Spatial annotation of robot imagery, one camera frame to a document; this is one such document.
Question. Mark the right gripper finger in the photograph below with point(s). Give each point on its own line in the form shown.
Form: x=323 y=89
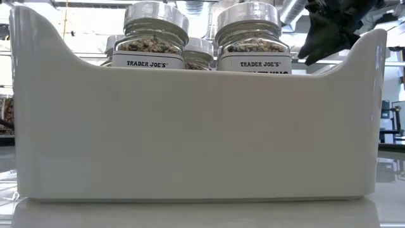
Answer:
x=326 y=41

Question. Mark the white-lidded bagel seasoning jar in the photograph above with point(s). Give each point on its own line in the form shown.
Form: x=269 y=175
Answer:
x=253 y=63
x=148 y=60
x=110 y=44
x=199 y=50

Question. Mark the long ceiling light bar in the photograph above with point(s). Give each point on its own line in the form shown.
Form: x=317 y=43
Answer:
x=332 y=61

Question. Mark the black equipment stand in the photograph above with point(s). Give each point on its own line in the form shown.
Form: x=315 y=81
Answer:
x=384 y=109

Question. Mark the black background table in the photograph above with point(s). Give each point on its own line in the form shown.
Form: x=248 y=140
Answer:
x=392 y=147

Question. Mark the pale grey plastic bin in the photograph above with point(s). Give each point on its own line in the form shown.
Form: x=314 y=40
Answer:
x=202 y=133

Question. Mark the black hanging fixture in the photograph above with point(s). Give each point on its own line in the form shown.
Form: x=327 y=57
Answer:
x=3 y=31

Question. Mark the brown object beyond table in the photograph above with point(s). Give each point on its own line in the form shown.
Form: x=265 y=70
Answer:
x=8 y=111

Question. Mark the black background furniture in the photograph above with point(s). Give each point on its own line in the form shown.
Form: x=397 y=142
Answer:
x=6 y=139

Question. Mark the slanted silver duct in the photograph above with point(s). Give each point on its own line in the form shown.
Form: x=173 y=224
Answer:
x=291 y=12

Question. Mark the ribbed silver duct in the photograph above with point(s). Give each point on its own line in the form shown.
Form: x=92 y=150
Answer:
x=194 y=6

